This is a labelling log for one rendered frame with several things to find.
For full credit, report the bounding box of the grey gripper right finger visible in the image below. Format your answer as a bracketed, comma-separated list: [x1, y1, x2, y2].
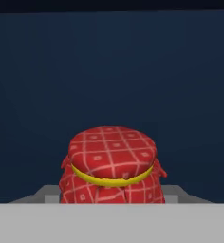
[162, 184, 213, 205]

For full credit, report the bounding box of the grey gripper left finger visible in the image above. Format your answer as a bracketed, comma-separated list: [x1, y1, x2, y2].
[9, 184, 62, 205]

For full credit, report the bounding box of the red cloth-topped jam jar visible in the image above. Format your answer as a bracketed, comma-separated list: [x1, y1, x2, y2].
[58, 125, 168, 205]

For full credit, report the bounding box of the dark blue cabinet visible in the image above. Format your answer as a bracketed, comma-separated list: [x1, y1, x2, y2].
[0, 9, 224, 205]

